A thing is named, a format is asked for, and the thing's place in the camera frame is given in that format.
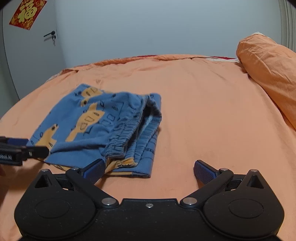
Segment beige curtain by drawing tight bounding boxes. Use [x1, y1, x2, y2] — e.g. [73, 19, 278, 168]
[278, 0, 295, 52]

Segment blue pants with orange print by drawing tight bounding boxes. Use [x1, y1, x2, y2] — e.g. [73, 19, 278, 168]
[28, 84, 162, 178]

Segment red fu character poster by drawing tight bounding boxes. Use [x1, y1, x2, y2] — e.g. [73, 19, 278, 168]
[9, 0, 47, 30]

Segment grey door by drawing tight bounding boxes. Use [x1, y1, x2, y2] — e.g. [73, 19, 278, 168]
[2, 1, 66, 99]

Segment orange bed sheet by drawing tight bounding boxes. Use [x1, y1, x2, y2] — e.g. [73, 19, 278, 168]
[1, 55, 295, 240]

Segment orange pillow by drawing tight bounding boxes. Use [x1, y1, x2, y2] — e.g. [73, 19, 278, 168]
[236, 33, 295, 127]

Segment black door handle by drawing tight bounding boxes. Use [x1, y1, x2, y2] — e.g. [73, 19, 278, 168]
[44, 31, 56, 46]

